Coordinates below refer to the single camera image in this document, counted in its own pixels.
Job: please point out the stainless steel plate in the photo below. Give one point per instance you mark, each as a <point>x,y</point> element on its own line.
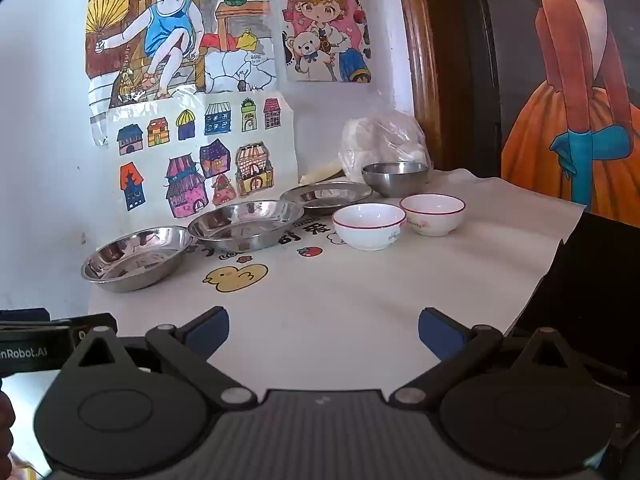
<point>240,225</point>
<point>325,195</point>

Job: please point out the person's left hand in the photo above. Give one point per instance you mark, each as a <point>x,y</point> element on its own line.
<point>5,425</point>

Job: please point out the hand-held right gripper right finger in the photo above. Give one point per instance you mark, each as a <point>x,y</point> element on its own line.
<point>440,335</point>

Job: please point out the white bowl red rim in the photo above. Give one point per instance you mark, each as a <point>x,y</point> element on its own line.
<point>432,220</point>
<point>370,232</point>

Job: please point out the white printed tablecloth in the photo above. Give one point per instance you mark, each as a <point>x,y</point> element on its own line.
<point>350,285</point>

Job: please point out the plastic bag of white lumps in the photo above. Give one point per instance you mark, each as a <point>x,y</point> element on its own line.
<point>380,135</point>

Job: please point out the colourful houses drawing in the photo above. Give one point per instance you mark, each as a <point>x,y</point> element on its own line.
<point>200,130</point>

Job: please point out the cartoon girl with teddy drawing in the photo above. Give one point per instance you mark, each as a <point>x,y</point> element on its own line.
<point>325,25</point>

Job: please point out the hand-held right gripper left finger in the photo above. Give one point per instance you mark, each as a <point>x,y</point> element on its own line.
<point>210,332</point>

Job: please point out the wooden frame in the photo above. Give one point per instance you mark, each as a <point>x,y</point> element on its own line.
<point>417,60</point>

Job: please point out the child with fan drawing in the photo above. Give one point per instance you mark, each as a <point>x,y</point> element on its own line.
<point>165,35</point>

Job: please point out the stainless steel bowl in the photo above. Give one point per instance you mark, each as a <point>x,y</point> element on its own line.
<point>135,260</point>
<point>395,182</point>

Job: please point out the dark wooden furniture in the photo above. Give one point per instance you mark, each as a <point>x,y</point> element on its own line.
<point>590,270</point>

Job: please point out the orange dress woman painting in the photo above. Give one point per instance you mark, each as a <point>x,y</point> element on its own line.
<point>575,110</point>

